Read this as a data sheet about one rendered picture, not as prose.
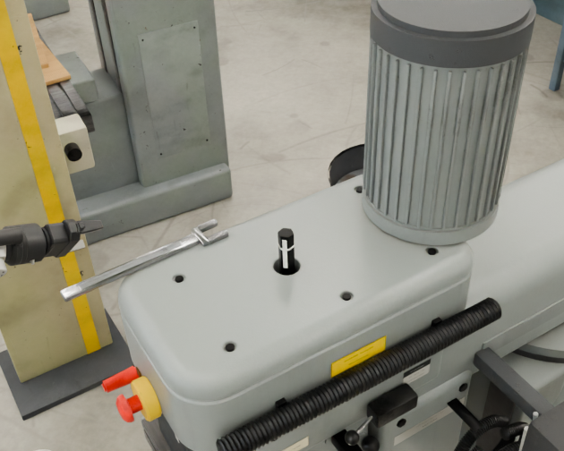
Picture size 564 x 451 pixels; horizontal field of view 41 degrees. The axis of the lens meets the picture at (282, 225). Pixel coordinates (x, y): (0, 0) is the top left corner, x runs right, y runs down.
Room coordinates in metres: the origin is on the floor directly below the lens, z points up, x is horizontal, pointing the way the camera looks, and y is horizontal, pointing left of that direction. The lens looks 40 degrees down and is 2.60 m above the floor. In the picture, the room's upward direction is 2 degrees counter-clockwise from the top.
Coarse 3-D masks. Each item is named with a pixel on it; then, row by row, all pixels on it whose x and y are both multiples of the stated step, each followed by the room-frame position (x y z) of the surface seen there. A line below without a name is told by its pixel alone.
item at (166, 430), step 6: (162, 414) 1.14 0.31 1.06; (162, 420) 1.15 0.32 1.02; (162, 426) 1.16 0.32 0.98; (168, 426) 1.10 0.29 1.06; (162, 432) 1.17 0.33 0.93; (168, 432) 1.12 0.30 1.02; (174, 432) 1.07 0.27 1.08; (168, 438) 1.13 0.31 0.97; (174, 438) 1.08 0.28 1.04; (168, 444) 1.14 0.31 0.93; (174, 444) 1.09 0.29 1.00; (180, 444) 1.04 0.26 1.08; (174, 450) 1.10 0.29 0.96; (180, 450) 1.05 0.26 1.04; (186, 450) 1.00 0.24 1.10; (192, 450) 1.01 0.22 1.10
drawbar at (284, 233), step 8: (280, 232) 0.76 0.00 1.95; (288, 232) 0.76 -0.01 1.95; (280, 240) 0.75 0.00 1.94; (288, 240) 0.75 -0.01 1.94; (288, 248) 0.75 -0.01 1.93; (280, 256) 0.76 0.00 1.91; (288, 256) 0.75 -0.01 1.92; (280, 264) 0.76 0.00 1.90; (288, 264) 0.75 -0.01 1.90; (280, 272) 0.76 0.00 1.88; (288, 272) 0.75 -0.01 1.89
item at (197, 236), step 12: (192, 228) 0.84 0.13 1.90; (204, 228) 0.84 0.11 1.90; (180, 240) 0.82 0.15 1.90; (192, 240) 0.82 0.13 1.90; (204, 240) 0.81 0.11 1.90; (216, 240) 0.82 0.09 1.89; (156, 252) 0.79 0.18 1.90; (168, 252) 0.79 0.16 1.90; (132, 264) 0.77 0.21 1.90; (144, 264) 0.77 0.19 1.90; (96, 276) 0.75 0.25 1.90; (108, 276) 0.75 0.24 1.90; (120, 276) 0.75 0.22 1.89; (72, 288) 0.73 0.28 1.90; (84, 288) 0.73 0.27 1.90; (96, 288) 0.73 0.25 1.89
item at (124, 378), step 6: (132, 366) 0.75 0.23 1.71; (120, 372) 0.74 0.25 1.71; (126, 372) 0.73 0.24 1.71; (132, 372) 0.73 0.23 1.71; (108, 378) 0.73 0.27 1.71; (114, 378) 0.73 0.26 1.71; (120, 378) 0.73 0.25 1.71; (126, 378) 0.73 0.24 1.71; (132, 378) 0.73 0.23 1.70; (102, 384) 0.72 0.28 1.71; (108, 384) 0.72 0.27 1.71; (114, 384) 0.72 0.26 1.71; (120, 384) 0.72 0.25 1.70; (126, 384) 0.72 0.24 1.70; (108, 390) 0.71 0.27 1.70
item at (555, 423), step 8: (552, 408) 0.63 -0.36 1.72; (560, 408) 0.63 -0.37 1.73; (544, 416) 0.62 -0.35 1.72; (552, 416) 0.62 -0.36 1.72; (560, 416) 0.62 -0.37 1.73; (536, 424) 0.61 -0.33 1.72; (544, 424) 0.60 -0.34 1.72; (552, 424) 0.60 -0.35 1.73; (560, 424) 0.60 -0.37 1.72; (528, 432) 0.61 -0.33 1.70; (536, 432) 0.60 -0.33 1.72; (544, 432) 0.59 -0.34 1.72; (552, 432) 0.59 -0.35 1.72; (560, 432) 0.59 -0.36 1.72; (528, 440) 0.60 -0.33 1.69; (536, 440) 0.59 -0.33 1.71; (544, 440) 0.58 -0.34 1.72; (552, 440) 0.58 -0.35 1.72; (560, 440) 0.58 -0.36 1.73; (528, 448) 0.60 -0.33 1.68; (536, 448) 0.59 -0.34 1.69; (544, 448) 0.58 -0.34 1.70; (552, 448) 0.57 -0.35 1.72; (560, 448) 0.57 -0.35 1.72
